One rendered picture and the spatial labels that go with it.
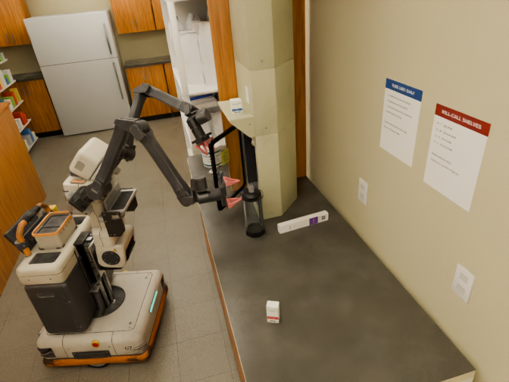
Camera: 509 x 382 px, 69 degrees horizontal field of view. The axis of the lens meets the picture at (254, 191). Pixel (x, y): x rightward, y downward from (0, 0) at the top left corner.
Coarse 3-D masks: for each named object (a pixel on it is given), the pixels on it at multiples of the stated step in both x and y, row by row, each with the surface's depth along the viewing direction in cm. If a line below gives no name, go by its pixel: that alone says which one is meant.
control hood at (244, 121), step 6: (222, 102) 191; (228, 102) 190; (222, 108) 182; (228, 108) 181; (246, 108) 180; (228, 114) 173; (234, 114) 172; (240, 114) 171; (246, 114) 171; (228, 120) 168; (234, 120) 167; (240, 120) 167; (246, 120) 168; (252, 120) 169; (240, 126) 168; (246, 126) 169; (252, 126) 170; (246, 132) 171; (252, 132) 171
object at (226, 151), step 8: (216, 136) 183; (224, 136) 188; (232, 136) 195; (208, 144) 178; (216, 144) 182; (224, 144) 190; (232, 144) 197; (216, 152) 184; (224, 152) 191; (232, 152) 198; (240, 152) 207; (216, 160) 185; (224, 160) 192; (232, 160) 199; (240, 160) 208; (224, 168) 194; (232, 168) 201; (240, 168) 210; (224, 176) 195; (232, 176) 202; (240, 176) 211; (240, 184) 213; (232, 192) 205
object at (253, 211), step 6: (258, 198) 172; (246, 204) 175; (252, 204) 174; (258, 204) 175; (246, 210) 177; (252, 210) 175; (258, 210) 176; (246, 216) 179; (252, 216) 177; (258, 216) 178; (246, 222) 181; (252, 222) 179; (258, 222) 179; (246, 228) 184; (252, 228) 181; (258, 228) 181
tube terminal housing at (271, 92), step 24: (240, 72) 177; (264, 72) 160; (288, 72) 172; (240, 96) 188; (264, 96) 165; (288, 96) 177; (264, 120) 170; (288, 120) 182; (264, 144) 176; (288, 144) 188; (264, 168) 182; (288, 168) 194; (264, 192) 188; (288, 192) 200; (264, 216) 196
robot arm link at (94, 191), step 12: (120, 120) 160; (132, 120) 162; (144, 120) 166; (120, 132) 163; (144, 132) 164; (120, 144) 166; (108, 156) 168; (108, 168) 170; (96, 180) 171; (108, 180) 175; (96, 192) 172
